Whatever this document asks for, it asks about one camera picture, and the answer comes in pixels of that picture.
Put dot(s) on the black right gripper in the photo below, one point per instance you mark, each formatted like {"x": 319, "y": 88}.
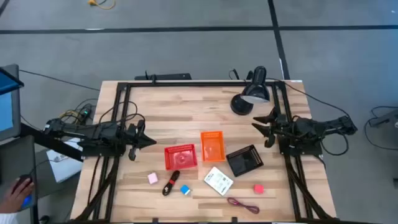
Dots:
{"x": 281, "y": 127}

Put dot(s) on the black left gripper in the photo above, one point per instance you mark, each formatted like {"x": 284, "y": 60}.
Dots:
{"x": 133, "y": 137}

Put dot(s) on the hot pink USB charger cube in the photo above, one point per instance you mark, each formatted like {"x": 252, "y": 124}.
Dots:
{"x": 258, "y": 188}

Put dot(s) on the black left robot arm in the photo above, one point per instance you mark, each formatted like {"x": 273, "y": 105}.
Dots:
{"x": 102, "y": 133}

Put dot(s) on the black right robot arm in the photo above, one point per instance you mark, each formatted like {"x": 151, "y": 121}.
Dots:
{"x": 311, "y": 127}

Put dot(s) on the black desk lamp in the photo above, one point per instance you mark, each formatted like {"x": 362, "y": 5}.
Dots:
{"x": 255, "y": 90}

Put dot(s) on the pale pink USB charger cube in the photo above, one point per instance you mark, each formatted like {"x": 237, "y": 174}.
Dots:
{"x": 152, "y": 178}

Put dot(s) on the red plastic basket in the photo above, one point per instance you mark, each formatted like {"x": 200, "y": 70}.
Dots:
{"x": 180, "y": 158}

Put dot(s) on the black plastic basket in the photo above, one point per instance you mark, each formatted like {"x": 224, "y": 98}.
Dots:
{"x": 244, "y": 161}

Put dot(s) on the orange plastic basket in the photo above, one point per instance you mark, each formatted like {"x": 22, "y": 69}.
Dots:
{"x": 213, "y": 147}

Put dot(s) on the blue USB charger cube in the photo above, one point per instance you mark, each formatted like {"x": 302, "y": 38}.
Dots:
{"x": 185, "y": 189}

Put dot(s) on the black box with green light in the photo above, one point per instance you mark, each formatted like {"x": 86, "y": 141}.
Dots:
{"x": 86, "y": 112}

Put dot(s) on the black power strip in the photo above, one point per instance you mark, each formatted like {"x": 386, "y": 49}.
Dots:
{"x": 168, "y": 76}

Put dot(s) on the white and green acer box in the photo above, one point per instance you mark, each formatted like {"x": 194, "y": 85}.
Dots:
{"x": 218, "y": 181}

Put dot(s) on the white cardboard box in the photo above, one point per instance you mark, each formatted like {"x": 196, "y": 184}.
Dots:
{"x": 63, "y": 168}

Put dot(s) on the black diagonal support beam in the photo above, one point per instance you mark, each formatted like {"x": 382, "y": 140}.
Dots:
{"x": 53, "y": 143}

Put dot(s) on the dark grey floor device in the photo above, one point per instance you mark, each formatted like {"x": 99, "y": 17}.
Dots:
{"x": 384, "y": 119}

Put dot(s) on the black computer mouse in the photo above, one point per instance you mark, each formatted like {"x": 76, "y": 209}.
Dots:
{"x": 23, "y": 180}

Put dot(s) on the black side desk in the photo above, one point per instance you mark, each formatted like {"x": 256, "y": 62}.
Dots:
{"x": 15, "y": 155}

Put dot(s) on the person's hand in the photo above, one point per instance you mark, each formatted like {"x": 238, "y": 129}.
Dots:
{"x": 15, "y": 196}

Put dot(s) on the grey computer monitor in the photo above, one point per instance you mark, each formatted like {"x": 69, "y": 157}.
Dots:
{"x": 6, "y": 112}

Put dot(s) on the black metal table frame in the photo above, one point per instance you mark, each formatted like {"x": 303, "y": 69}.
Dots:
{"x": 202, "y": 84}

